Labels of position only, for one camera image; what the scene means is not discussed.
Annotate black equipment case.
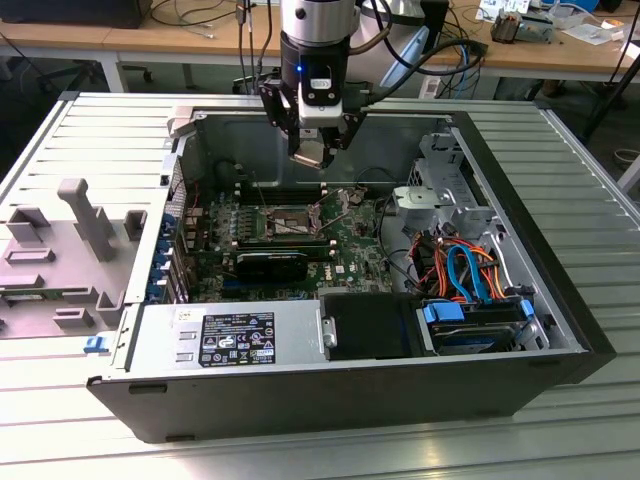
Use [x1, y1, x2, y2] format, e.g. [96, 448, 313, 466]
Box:
[0, 0, 147, 30]

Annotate black speaker box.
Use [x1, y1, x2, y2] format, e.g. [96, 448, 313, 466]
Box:
[421, 0, 450, 55]

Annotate silver drive cage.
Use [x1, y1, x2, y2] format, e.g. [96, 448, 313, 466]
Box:
[391, 130, 504, 241]

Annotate blue wire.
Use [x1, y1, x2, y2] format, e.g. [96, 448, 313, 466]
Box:
[445, 242, 495, 306]

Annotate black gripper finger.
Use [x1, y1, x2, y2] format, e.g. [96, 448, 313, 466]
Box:
[258, 79, 304, 161]
[322, 107, 369, 169]

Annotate green motherboard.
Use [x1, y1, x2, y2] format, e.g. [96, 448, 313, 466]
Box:
[180, 185, 419, 305]

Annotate copper coil device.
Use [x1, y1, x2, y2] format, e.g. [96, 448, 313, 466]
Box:
[490, 12, 525, 45]

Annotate white black-faced wrist camera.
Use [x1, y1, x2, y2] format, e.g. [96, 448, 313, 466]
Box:
[298, 74, 347, 130]

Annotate grey desk device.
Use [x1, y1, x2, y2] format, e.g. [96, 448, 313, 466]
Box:
[519, 10, 555, 44]

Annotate wooden desk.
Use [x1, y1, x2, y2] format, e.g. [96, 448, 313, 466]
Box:
[0, 9, 640, 86]

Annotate grey parts rack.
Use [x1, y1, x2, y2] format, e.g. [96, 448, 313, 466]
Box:
[0, 177, 150, 342]

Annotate black graphics card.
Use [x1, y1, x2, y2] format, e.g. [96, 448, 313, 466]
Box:
[233, 250, 310, 283]

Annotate hard disk in blue carrier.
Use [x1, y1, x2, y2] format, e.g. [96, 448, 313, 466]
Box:
[421, 295, 537, 357]

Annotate black tripod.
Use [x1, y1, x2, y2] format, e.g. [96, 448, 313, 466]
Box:
[579, 0, 640, 144]

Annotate green RAM stick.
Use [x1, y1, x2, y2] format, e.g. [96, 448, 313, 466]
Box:
[0, 288, 65, 302]

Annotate CPU socket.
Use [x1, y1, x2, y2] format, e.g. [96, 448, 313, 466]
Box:
[259, 202, 324, 242]

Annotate silver CPU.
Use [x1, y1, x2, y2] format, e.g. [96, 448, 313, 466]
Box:
[291, 141, 327, 171]

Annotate black PC case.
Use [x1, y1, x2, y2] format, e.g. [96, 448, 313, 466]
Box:
[85, 107, 617, 445]

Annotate metal socket cover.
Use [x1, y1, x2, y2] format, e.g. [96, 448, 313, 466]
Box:
[305, 189, 332, 229]

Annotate black drive bay box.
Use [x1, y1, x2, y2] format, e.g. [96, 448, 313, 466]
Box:
[322, 293, 427, 361]

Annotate white papers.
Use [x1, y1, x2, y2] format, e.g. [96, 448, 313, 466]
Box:
[560, 14, 626, 47]

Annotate silver hinge bracket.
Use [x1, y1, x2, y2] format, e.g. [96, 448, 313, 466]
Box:
[321, 315, 340, 349]

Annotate wire locking lever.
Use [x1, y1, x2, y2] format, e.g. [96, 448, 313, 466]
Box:
[317, 202, 354, 240]
[251, 169, 274, 225]

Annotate orange wire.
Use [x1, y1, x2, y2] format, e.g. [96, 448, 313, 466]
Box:
[413, 238, 507, 301]

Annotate silver power supply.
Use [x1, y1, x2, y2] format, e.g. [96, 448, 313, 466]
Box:
[113, 298, 327, 374]

